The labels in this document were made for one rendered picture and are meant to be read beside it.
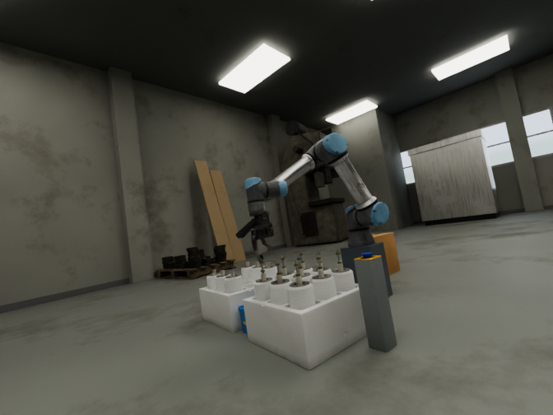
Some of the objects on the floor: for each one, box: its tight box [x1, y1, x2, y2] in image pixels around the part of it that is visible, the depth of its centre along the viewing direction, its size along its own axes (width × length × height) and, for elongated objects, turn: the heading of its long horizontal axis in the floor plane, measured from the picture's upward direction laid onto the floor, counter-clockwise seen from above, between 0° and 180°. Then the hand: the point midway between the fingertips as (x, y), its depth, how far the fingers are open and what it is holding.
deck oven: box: [407, 129, 500, 226], centre depth 640 cm, size 147×113×189 cm
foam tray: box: [199, 278, 255, 333], centre depth 156 cm, size 39×39×18 cm
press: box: [281, 120, 348, 246], centre depth 596 cm, size 142×127×280 cm
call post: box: [354, 257, 397, 352], centre depth 96 cm, size 7×7×31 cm
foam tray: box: [243, 283, 367, 371], centre depth 113 cm, size 39×39×18 cm
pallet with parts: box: [156, 245, 236, 280], centre depth 390 cm, size 73×106×38 cm
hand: (259, 258), depth 118 cm, fingers open, 3 cm apart
